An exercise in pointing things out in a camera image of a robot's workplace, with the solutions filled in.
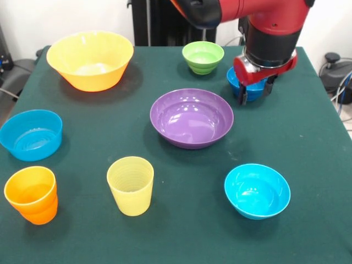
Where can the dark blue bowl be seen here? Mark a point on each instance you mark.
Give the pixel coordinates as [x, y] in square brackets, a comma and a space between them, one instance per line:
[254, 92]

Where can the cyan bowl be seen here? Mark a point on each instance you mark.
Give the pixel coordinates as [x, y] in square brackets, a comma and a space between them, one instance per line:
[257, 195]

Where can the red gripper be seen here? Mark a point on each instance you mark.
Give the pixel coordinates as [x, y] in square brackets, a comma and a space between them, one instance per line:
[247, 77]

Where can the grey pedestal foot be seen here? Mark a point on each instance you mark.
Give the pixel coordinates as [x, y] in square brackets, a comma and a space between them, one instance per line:
[19, 71]
[338, 71]

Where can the large purple bowl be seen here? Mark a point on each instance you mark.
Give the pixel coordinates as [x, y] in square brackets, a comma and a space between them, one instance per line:
[192, 126]

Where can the green bowl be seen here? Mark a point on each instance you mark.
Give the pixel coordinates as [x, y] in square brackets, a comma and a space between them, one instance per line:
[203, 60]

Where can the large orange bowl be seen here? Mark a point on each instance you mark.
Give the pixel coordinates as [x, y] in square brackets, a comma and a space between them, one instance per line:
[82, 55]

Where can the yellow-green cup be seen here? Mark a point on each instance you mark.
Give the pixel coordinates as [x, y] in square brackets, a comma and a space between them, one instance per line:
[130, 198]

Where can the dark green tablecloth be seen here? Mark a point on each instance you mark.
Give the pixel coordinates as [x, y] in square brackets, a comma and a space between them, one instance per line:
[165, 242]

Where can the orange cup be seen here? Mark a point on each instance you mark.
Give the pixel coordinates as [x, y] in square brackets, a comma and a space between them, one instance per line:
[33, 209]

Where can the blue ribbed bowl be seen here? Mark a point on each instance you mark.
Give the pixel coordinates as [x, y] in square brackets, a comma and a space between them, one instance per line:
[30, 143]

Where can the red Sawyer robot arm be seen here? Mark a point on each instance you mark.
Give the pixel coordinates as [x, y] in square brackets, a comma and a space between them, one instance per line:
[264, 27]

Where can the black device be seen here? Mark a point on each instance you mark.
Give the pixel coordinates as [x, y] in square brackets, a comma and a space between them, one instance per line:
[5, 60]

